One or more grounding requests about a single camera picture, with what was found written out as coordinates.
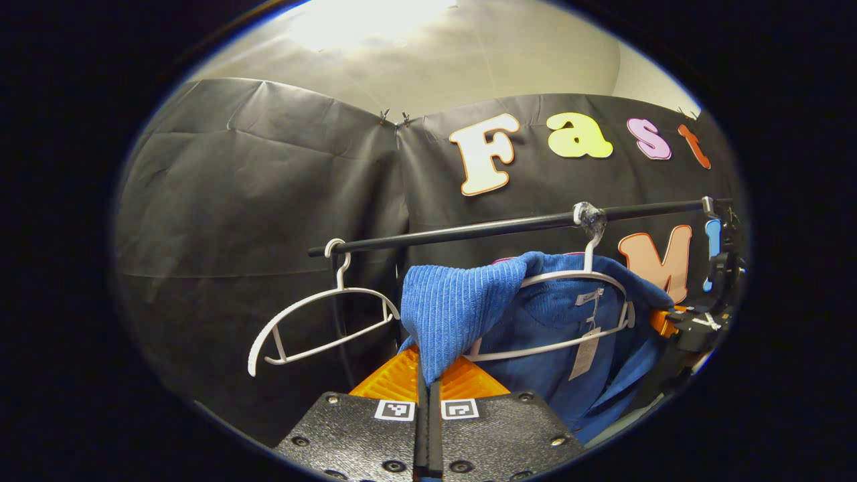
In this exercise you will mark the black clothes rack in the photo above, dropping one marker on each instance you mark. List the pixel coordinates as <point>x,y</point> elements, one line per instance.
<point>469,231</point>

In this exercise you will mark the white hanger with taped hook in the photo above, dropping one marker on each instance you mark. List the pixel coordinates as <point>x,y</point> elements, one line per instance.
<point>588,258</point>

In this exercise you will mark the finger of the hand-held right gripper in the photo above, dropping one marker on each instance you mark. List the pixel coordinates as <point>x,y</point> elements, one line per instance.
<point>696,328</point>

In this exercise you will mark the white empty hanger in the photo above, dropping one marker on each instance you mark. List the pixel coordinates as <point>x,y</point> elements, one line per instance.
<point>341,273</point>

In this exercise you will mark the ceiling light panel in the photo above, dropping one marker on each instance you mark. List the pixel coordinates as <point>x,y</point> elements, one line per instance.
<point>368,20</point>

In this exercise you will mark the black backdrop cloth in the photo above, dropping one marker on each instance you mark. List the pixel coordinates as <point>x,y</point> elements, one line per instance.
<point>234,201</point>

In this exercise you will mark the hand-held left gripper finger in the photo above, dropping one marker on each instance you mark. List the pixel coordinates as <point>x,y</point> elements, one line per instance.
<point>435,442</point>
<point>422,442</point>

